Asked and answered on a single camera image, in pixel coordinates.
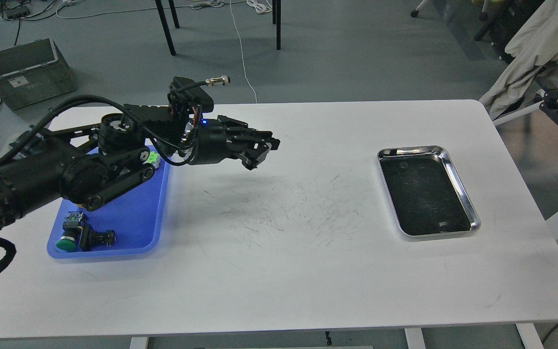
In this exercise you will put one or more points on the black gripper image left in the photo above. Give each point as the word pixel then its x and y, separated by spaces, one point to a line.
pixel 202 141

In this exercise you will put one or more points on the small black gear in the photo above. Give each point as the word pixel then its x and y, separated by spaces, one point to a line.
pixel 403 167

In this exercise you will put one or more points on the blue plastic tray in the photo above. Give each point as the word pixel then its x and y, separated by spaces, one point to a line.
pixel 136 218

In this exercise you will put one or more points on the silver metal tray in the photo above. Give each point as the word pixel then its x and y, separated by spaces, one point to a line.
pixel 429 199

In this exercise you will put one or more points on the beige cloth on chair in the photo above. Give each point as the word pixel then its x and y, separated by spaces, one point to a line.
pixel 535 44

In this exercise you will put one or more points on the grey green connector block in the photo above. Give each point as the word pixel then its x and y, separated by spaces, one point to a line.
pixel 154 159

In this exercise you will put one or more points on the black table leg right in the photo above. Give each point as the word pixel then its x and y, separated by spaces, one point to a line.
pixel 276 4

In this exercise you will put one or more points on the black table leg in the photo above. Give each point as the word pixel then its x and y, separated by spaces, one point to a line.
pixel 173 12
pixel 165 27
pixel 276 4

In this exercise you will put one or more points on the black table leg rear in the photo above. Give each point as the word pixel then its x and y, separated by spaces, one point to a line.
pixel 173 12

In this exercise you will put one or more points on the black table leg front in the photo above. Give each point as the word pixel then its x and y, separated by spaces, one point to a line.
pixel 165 27

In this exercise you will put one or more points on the grey plastic crate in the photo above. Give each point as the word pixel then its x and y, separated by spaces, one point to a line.
pixel 34 72

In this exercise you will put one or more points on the black switch module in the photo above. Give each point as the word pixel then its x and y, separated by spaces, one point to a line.
pixel 91 238

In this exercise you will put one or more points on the green push button switch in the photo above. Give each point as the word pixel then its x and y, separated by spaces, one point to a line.
pixel 72 228

